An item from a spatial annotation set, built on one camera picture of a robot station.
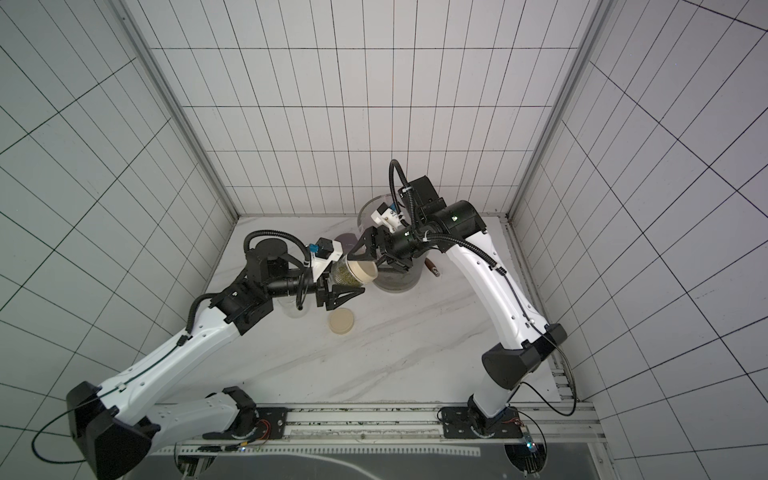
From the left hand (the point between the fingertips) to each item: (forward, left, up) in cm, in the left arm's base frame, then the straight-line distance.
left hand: (354, 279), depth 66 cm
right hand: (+3, -2, +6) cm, 7 cm away
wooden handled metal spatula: (+19, -22, -23) cm, 37 cm away
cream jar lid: (+3, +7, -29) cm, 30 cm away
